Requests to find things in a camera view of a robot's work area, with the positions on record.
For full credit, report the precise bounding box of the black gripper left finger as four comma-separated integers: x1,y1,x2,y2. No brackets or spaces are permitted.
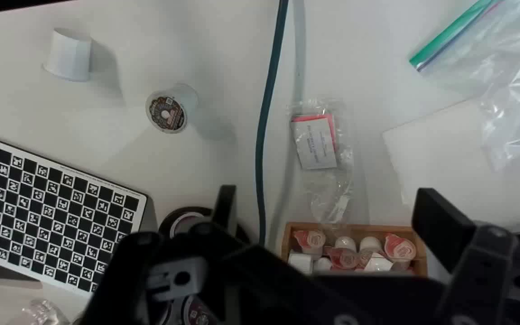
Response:
77,185,370,325

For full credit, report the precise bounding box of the black coffee pod carousel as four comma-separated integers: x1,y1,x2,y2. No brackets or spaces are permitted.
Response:
157,206,252,246

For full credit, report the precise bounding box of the black white calibration board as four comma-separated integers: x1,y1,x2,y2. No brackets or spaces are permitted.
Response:
0,130,149,296

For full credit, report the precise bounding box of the dark power cable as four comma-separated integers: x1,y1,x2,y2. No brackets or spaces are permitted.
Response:
254,0,290,246

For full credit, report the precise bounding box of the white creamer cup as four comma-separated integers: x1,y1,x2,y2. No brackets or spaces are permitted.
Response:
334,235,359,253
357,235,384,255
287,251,314,277

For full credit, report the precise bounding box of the clear zip bag green seal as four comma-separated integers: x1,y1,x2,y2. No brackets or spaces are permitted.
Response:
408,0,520,174

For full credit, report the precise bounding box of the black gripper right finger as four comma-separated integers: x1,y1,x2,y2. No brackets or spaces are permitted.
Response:
411,186,520,325

